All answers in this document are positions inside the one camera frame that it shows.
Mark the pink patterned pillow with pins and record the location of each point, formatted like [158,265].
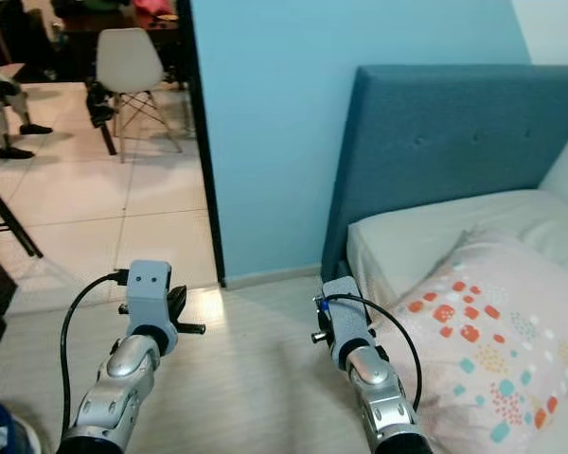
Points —
[492,359]

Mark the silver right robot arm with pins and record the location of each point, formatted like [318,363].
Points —
[383,397]

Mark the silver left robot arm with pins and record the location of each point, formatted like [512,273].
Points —
[123,388]

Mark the black slanted furniture leg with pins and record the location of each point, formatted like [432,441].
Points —
[11,218]

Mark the blue upholstered headboard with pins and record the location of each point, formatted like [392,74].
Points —
[445,132]

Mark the white shell chair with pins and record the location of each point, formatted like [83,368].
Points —
[130,61]

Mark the person legs with black shoes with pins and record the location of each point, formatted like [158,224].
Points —
[5,99]

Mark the red pink bag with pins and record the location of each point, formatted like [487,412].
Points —
[151,6]

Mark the dark bag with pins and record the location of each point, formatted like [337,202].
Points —
[90,8]

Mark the dark wooden chair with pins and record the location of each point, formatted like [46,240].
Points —
[9,33]

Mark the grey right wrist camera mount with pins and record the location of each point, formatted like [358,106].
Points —
[346,317]

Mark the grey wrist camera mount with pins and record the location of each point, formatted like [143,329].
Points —
[151,293]
[346,317]

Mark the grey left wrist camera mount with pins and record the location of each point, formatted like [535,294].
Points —
[151,293]

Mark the black door frame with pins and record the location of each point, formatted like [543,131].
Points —
[201,142]

